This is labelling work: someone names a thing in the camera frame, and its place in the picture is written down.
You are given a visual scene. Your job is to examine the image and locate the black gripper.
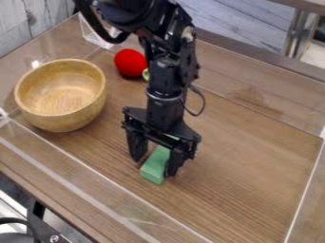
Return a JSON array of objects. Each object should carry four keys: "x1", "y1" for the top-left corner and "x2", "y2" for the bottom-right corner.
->
[{"x1": 121, "y1": 91, "x2": 202, "y2": 177}]

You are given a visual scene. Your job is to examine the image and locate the green rectangular block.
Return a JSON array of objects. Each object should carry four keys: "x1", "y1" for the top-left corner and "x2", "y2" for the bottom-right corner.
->
[{"x1": 139, "y1": 145, "x2": 171, "y2": 185}]

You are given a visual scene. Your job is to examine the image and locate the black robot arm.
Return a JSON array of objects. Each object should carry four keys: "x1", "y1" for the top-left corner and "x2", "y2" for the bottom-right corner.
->
[{"x1": 73, "y1": 0, "x2": 202, "y2": 177}]

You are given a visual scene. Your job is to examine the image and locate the brown wooden bowl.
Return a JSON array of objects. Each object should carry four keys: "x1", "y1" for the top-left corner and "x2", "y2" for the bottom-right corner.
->
[{"x1": 13, "y1": 59, "x2": 107, "y2": 133}]

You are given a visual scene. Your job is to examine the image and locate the red plush strawberry toy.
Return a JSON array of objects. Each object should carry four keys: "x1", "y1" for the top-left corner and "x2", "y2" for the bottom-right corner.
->
[{"x1": 113, "y1": 48, "x2": 147, "y2": 79}]

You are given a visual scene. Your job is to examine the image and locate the metal table leg background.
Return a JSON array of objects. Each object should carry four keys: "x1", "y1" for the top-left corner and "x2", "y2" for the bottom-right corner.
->
[{"x1": 283, "y1": 9, "x2": 319, "y2": 60}]

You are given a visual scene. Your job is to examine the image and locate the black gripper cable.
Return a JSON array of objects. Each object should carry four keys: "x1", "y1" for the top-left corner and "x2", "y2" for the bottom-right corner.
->
[{"x1": 182, "y1": 84, "x2": 207, "y2": 118}]

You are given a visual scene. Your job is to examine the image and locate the black table leg bracket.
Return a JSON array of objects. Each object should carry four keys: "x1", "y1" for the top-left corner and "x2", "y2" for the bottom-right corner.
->
[{"x1": 26, "y1": 200, "x2": 71, "y2": 243}]

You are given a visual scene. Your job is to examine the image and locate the clear acrylic corner bracket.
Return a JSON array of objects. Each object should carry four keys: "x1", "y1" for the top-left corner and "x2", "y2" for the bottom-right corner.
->
[{"x1": 79, "y1": 13, "x2": 121, "y2": 50}]

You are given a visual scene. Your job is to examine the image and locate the black cable lower left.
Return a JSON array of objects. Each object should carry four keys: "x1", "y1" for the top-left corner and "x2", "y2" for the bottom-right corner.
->
[{"x1": 0, "y1": 216, "x2": 33, "y2": 243}]

